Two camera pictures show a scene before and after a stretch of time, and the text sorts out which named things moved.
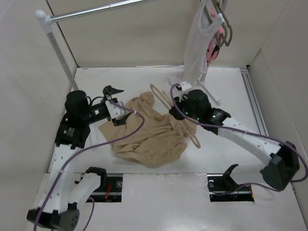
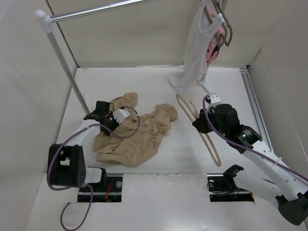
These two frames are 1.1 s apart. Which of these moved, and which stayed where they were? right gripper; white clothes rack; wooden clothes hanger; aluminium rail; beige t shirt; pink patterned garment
Moved: beige t shirt; right gripper; wooden clothes hanger
Stayed: white clothes rack; pink patterned garment; aluminium rail
